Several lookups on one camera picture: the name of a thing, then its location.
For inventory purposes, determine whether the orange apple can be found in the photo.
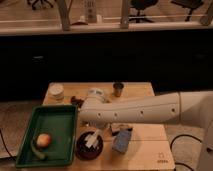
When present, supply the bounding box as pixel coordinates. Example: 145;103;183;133
36;133;52;148

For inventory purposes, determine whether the metal cup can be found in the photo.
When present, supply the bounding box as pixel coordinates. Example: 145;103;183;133
113;82;124;97

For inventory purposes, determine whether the black cable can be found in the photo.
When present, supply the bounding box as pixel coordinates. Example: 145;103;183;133
169;133;202;171
0;129;16;162

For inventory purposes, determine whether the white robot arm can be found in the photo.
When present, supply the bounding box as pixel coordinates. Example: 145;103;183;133
79;89;213;171

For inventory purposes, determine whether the dark grapes bunch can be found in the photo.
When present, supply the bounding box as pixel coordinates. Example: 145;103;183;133
70;96;84;108

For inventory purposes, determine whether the cream round container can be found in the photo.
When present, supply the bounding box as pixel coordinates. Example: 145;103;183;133
49;84;64;100

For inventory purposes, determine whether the purple bowl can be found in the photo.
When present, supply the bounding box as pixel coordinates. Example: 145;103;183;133
75;131;103;161

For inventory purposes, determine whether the green plastic tray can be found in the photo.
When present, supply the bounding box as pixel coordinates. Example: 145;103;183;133
15;105;77;168

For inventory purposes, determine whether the green cucumber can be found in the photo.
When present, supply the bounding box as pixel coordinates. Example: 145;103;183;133
30;141;47;160

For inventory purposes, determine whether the black cable right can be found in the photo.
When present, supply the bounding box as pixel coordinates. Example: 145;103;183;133
169;133;202;171

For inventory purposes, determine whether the black cable left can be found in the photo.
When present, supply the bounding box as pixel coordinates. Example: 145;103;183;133
0;129;16;162

